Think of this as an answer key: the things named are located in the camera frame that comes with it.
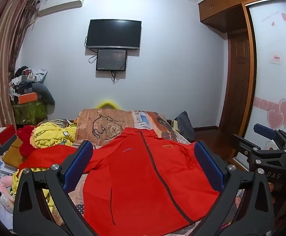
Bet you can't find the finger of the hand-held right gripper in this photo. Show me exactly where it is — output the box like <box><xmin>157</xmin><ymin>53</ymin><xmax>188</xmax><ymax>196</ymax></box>
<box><xmin>253</xmin><ymin>124</ymin><xmax>286</xmax><ymax>154</ymax></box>
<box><xmin>230</xmin><ymin>134</ymin><xmax>286</xmax><ymax>172</ymax></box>

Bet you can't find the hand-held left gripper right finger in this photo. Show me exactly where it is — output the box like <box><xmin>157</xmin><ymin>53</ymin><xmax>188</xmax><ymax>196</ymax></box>
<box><xmin>189</xmin><ymin>140</ymin><xmax>276</xmax><ymax>236</ymax></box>

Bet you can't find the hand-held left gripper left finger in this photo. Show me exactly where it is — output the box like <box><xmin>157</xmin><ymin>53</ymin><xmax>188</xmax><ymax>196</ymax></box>
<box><xmin>13</xmin><ymin>140</ymin><xmax>101</xmax><ymax>236</ymax></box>

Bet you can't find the red zip jacket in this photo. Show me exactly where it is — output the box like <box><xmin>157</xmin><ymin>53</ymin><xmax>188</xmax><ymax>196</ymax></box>
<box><xmin>19</xmin><ymin>127</ymin><xmax>232</xmax><ymax>236</ymax></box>

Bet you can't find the yellow printed blanket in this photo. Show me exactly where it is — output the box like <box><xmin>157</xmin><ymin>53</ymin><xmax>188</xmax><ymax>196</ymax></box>
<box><xmin>11</xmin><ymin>122</ymin><xmax>78</xmax><ymax>213</ymax></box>

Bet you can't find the bed with printed sheet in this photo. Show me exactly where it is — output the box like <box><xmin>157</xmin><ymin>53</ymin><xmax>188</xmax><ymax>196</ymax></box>
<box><xmin>51</xmin><ymin>108</ymin><xmax>245</xmax><ymax>236</ymax></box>

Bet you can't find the dark blue bag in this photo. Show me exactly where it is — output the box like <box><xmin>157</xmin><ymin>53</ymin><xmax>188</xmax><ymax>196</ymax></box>
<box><xmin>174</xmin><ymin>111</ymin><xmax>196</xmax><ymax>141</ymax></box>

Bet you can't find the brown wooden door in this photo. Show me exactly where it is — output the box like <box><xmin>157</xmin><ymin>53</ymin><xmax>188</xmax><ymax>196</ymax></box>
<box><xmin>219</xmin><ymin>28</ymin><xmax>254</xmax><ymax>138</ymax></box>

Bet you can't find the red plush toy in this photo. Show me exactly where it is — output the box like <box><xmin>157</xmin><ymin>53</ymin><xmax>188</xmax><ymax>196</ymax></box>
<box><xmin>16</xmin><ymin>125</ymin><xmax>40</xmax><ymax>158</ymax></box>

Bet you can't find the yellow hoop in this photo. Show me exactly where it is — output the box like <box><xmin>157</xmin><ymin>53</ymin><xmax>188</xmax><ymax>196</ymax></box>
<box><xmin>95</xmin><ymin>100</ymin><xmax>120</xmax><ymax>110</ymax></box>

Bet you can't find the brown cardboard box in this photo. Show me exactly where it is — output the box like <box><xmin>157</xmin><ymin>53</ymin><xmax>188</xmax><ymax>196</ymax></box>
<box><xmin>2</xmin><ymin>138</ymin><xmax>27</xmax><ymax>168</ymax></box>

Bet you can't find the green printed cloth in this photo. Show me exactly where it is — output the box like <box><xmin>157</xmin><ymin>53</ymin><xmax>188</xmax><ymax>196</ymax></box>
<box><xmin>13</xmin><ymin>101</ymin><xmax>47</xmax><ymax>126</ymax></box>

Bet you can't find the pink plush toy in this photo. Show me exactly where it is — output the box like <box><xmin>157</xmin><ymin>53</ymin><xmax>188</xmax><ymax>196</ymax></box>
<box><xmin>0</xmin><ymin>177</ymin><xmax>16</xmax><ymax>208</ymax></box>

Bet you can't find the red and white box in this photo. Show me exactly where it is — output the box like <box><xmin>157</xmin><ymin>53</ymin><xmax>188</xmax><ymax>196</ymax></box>
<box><xmin>0</xmin><ymin>124</ymin><xmax>18</xmax><ymax>147</ymax></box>

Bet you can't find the orange box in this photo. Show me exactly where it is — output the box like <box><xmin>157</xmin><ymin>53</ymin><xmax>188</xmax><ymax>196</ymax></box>
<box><xmin>17</xmin><ymin>92</ymin><xmax>38</xmax><ymax>104</ymax></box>

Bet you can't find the wooden wardrobe with heart door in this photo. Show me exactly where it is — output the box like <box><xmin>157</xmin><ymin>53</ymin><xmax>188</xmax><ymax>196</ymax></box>
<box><xmin>198</xmin><ymin>0</ymin><xmax>286</xmax><ymax>153</ymax></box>

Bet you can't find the pile of clutter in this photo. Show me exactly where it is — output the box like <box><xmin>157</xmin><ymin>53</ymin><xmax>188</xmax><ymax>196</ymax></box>
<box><xmin>9</xmin><ymin>66</ymin><xmax>49</xmax><ymax>96</ymax></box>

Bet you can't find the striped brown curtain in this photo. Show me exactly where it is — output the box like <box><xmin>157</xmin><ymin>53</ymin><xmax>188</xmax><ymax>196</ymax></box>
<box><xmin>0</xmin><ymin>0</ymin><xmax>40</xmax><ymax>144</ymax></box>

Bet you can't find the white air conditioner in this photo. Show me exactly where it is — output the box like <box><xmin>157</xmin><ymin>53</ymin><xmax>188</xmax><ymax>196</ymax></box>
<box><xmin>38</xmin><ymin>0</ymin><xmax>86</xmax><ymax>17</ymax></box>

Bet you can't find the black monitor cable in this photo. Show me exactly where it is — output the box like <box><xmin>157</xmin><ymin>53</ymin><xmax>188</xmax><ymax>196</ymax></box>
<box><xmin>110</xmin><ymin>70</ymin><xmax>120</xmax><ymax>84</ymax></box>

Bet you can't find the black television cable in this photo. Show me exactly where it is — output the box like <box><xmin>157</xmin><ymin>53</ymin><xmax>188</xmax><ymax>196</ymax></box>
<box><xmin>85</xmin><ymin>36</ymin><xmax>98</xmax><ymax>64</ymax></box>

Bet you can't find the small black wall monitor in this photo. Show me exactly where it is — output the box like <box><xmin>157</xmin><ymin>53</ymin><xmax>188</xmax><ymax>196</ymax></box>
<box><xmin>96</xmin><ymin>49</ymin><xmax>128</xmax><ymax>72</ymax></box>

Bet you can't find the black wall television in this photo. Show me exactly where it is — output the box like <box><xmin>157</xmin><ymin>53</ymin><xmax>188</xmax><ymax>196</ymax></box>
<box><xmin>85</xmin><ymin>19</ymin><xmax>142</xmax><ymax>50</ymax></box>

